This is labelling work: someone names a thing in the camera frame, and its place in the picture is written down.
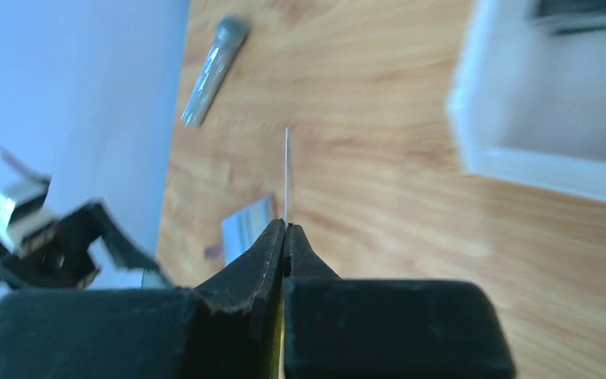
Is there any white plastic bin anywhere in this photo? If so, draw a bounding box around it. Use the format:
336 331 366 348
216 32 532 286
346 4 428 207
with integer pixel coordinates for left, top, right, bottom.
446 0 606 202

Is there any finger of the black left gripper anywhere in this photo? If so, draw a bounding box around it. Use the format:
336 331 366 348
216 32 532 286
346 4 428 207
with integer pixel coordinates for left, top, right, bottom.
0 201 173 290

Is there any silver glitter microphone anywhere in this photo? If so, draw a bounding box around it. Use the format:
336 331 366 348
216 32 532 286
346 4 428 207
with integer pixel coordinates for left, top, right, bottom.
181 16 250 126

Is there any gold credit card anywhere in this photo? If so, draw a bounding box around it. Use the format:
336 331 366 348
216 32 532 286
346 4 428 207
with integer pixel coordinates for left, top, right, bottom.
283 127 290 225

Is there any black card in white bin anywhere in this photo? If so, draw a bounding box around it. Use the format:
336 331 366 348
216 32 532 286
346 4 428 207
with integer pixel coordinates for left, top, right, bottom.
531 0 606 35

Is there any pink leather card holder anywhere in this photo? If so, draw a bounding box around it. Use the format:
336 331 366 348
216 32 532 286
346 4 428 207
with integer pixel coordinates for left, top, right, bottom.
204 195 275 265

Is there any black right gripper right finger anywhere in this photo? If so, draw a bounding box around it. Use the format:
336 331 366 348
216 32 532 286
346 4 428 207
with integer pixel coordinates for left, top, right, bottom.
282 224 517 378

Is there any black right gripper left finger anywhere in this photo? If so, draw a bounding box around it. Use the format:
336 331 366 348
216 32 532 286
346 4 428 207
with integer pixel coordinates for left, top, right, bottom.
0 220 286 378

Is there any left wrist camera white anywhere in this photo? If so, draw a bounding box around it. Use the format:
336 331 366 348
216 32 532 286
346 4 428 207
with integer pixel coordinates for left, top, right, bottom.
0 179 56 257

